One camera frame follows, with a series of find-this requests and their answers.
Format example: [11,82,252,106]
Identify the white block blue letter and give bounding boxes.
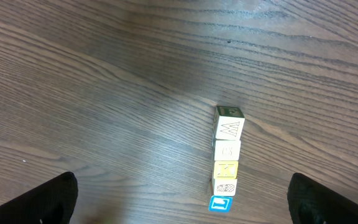
[208,195,233,213]

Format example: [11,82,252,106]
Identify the white picture block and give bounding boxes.
[213,106,245,141]

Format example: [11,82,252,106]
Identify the white block yellow sides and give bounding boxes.
[212,179,237,197]

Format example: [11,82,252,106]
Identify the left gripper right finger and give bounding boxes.
[287,173,358,224]

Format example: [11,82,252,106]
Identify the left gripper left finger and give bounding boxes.
[0,172,78,224]

